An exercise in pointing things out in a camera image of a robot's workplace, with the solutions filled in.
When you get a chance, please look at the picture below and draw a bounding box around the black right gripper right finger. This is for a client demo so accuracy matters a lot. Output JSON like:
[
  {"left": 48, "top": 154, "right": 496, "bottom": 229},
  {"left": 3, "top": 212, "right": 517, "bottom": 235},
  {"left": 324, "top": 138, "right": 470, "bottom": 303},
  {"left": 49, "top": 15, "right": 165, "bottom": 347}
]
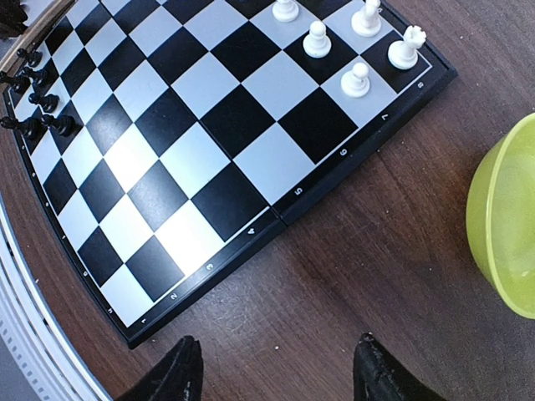
[{"left": 353, "top": 332, "right": 443, "bottom": 401}]

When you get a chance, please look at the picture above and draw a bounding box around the white pawn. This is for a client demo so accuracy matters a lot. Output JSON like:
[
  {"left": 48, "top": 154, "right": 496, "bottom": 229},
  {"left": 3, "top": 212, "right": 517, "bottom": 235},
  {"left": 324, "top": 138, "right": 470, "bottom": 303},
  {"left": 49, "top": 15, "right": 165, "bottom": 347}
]
[
  {"left": 272, "top": 0, "right": 299, "bottom": 23},
  {"left": 340, "top": 63, "right": 370, "bottom": 98},
  {"left": 303, "top": 21, "right": 332, "bottom": 58}
]

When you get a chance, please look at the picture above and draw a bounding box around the green bowl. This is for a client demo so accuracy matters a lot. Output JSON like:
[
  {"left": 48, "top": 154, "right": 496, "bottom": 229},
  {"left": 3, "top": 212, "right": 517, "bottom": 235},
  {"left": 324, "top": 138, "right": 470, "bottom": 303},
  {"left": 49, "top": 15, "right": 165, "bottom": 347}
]
[{"left": 466, "top": 114, "right": 534, "bottom": 319}]

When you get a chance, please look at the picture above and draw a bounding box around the white knight right side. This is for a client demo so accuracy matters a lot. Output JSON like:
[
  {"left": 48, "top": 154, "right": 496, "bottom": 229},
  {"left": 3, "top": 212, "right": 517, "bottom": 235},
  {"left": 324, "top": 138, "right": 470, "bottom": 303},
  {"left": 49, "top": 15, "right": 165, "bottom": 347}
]
[{"left": 351, "top": 0, "right": 382, "bottom": 38}]

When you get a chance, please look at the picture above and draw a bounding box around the white pawn rightmost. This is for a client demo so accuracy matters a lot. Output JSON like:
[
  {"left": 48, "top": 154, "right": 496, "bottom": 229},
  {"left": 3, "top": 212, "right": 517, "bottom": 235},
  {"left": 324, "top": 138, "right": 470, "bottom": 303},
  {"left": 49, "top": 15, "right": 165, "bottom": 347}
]
[{"left": 340, "top": 63, "right": 370, "bottom": 98}]

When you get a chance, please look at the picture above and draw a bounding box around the black and grey chessboard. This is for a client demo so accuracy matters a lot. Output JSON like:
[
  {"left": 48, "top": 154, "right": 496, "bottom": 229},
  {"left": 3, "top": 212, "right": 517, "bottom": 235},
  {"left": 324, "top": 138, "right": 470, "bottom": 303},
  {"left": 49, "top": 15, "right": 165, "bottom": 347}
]
[{"left": 2, "top": 1, "right": 456, "bottom": 348}]

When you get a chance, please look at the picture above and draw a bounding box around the aluminium front rail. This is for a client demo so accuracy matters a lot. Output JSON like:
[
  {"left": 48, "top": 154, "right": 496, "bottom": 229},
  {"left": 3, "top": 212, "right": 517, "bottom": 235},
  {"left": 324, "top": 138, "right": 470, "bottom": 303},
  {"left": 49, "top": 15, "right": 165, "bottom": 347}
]
[{"left": 1, "top": 206, "right": 111, "bottom": 400}]

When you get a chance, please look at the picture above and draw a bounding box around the black piece back rank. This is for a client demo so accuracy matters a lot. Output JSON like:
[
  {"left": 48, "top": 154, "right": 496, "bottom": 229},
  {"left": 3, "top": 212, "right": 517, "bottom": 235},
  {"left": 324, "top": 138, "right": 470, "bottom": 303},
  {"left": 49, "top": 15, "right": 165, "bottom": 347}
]
[
  {"left": 0, "top": 71, "right": 30, "bottom": 94},
  {"left": 1, "top": 117, "right": 43, "bottom": 140}
]

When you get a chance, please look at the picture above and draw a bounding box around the metal tray with wood rim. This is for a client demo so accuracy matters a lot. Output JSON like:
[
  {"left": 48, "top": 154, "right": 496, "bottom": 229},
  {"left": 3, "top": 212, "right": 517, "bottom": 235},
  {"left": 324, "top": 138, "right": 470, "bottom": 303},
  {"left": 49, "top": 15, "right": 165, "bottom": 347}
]
[{"left": 1, "top": 0, "right": 77, "bottom": 72}]

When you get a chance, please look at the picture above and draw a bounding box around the black pawn placed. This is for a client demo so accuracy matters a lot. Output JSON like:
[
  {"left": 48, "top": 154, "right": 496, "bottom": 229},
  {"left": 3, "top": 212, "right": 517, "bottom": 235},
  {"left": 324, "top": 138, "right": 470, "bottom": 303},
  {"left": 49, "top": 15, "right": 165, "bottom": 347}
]
[
  {"left": 28, "top": 93, "right": 59, "bottom": 114},
  {"left": 41, "top": 114, "right": 76, "bottom": 137},
  {"left": 21, "top": 67, "right": 48, "bottom": 87},
  {"left": 16, "top": 48, "right": 43, "bottom": 68}
]

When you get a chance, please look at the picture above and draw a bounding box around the white rook right corner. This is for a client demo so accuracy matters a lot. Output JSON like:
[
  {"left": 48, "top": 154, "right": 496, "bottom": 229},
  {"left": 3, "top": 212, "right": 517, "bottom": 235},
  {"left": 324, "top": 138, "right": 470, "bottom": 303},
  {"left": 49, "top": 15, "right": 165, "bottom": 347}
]
[{"left": 388, "top": 25, "right": 427, "bottom": 70}]

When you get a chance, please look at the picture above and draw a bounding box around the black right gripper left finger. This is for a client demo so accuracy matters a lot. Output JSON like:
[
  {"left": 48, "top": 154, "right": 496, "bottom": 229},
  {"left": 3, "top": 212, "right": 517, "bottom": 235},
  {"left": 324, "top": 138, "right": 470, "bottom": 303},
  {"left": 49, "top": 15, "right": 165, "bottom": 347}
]
[{"left": 117, "top": 335, "right": 204, "bottom": 401}]

